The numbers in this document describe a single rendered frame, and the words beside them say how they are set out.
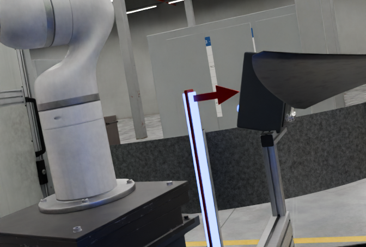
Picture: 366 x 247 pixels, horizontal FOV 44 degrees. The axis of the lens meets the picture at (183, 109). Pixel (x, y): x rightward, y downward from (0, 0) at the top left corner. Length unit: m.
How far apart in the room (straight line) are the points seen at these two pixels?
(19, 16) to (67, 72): 0.13
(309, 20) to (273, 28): 1.82
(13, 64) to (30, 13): 1.69
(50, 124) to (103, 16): 0.23
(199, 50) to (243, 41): 0.68
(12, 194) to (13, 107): 0.45
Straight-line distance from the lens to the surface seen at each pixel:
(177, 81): 6.92
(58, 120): 0.86
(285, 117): 1.14
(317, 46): 4.76
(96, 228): 0.71
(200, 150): 0.55
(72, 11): 0.88
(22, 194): 2.48
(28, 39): 0.87
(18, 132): 2.49
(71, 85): 0.85
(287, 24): 6.53
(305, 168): 2.39
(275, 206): 1.10
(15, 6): 0.85
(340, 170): 2.51
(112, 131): 7.35
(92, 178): 0.86
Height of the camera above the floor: 1.20
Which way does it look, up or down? 3 degrees down
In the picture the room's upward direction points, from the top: 9 degrees counter-clockwise
